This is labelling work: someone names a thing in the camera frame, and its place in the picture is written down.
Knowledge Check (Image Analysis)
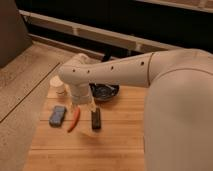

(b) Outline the dark chocolate bar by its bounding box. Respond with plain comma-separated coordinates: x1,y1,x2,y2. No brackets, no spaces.
91,108,101,130

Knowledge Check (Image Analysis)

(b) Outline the white metal railing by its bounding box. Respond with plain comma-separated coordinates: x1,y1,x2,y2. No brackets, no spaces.
19,10,179,53

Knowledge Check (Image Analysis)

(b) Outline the blue sponge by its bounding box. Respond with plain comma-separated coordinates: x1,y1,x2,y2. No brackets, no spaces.
49,106,67,127

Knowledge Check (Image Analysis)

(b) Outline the red chili pepper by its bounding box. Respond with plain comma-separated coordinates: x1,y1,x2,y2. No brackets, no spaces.
67,107,80,133

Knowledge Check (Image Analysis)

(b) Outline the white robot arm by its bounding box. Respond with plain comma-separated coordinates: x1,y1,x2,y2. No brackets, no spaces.
58,49,213,171

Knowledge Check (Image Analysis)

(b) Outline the dark ceramic bowl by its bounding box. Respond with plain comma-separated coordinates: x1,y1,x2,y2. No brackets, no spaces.
90,84,119,101

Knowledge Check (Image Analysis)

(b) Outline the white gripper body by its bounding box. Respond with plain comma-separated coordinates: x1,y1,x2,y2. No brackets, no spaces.
70,93,93,110

